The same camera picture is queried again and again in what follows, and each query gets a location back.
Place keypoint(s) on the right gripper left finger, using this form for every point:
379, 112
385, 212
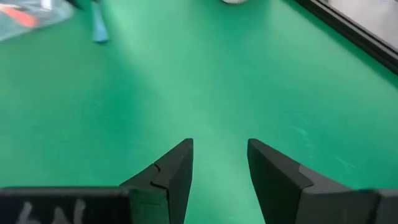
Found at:
168, 193

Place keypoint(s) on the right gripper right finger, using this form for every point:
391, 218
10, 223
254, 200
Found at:
283, 193

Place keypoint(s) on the white plastic bin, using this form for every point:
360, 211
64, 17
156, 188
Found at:
234, 1

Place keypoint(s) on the clear plastic bin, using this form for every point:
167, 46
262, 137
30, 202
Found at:
53, 21

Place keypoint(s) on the black table frame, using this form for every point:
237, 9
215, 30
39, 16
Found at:
357, 34

